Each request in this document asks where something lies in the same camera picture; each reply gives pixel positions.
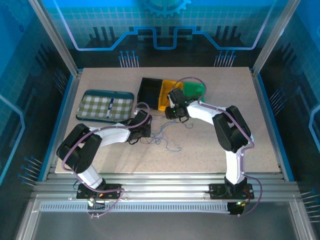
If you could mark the green plastic bin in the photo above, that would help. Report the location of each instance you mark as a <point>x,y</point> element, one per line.
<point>190,87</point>

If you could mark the black plastic bin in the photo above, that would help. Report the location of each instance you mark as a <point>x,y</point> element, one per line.
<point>148,92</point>

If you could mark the blue white pen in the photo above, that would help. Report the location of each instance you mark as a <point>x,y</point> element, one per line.
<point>110,107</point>

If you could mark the yellow plastic bin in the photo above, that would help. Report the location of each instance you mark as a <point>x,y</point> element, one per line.
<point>166,87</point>

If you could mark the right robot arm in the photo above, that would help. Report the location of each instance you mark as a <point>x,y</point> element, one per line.
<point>230,132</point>

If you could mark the aluminium corner post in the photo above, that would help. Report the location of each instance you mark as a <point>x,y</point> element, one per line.
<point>55,40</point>
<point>275,37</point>

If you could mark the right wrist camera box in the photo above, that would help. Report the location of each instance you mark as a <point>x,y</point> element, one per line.
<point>172,101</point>

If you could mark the aluminium frame beam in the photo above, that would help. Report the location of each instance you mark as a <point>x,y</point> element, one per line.
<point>165,185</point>

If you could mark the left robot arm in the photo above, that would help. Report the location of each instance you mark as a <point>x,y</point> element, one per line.
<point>80,150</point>

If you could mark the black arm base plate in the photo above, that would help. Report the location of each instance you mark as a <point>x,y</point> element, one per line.
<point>112,192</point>
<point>217,192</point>

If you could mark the teal tray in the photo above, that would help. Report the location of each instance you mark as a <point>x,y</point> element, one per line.
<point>125,93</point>

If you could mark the green checkered cloth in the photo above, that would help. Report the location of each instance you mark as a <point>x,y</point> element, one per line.
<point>92,106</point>

